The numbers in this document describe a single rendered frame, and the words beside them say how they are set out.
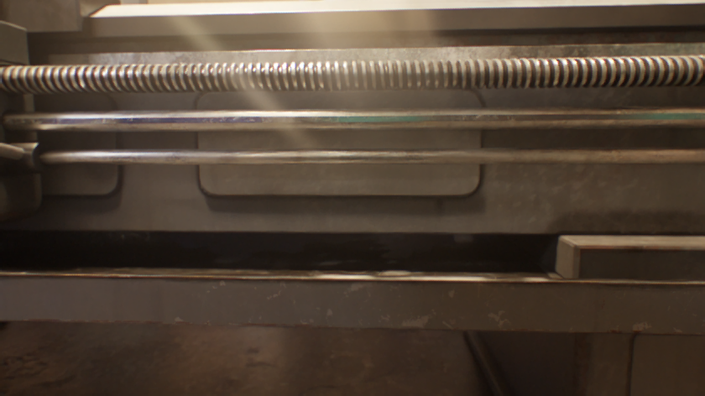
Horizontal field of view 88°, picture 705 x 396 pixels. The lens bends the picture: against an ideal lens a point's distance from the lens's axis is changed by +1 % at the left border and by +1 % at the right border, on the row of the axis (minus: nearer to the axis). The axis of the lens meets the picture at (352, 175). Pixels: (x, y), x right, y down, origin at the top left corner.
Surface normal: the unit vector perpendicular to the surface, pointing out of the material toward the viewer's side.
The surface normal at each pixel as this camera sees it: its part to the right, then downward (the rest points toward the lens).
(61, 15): -0.05, 0.10
